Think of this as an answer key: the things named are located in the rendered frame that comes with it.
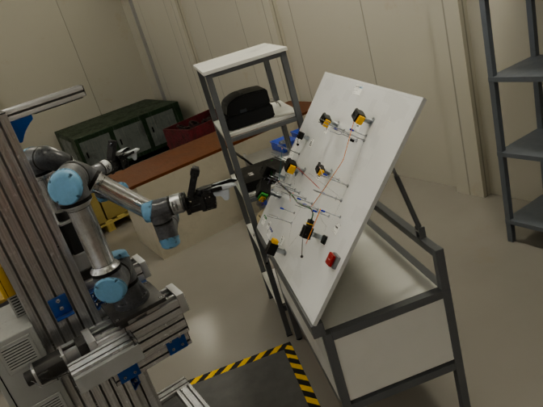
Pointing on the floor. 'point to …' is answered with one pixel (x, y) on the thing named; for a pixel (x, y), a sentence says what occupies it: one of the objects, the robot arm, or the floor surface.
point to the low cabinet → (122, 132)
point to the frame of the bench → (386, 320)
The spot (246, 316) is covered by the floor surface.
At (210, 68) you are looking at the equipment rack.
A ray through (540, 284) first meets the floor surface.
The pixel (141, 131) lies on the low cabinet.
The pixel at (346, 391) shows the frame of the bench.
